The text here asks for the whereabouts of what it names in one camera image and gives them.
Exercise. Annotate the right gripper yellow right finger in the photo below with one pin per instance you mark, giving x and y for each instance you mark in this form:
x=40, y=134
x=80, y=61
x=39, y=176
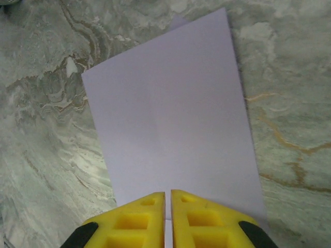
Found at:
x=178, y=214

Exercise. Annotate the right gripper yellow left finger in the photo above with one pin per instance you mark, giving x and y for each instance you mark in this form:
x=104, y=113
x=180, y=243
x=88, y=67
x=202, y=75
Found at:
x=155, y=209

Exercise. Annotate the lilac paper sheet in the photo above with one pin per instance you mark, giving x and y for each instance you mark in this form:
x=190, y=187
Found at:
x=168, y=116

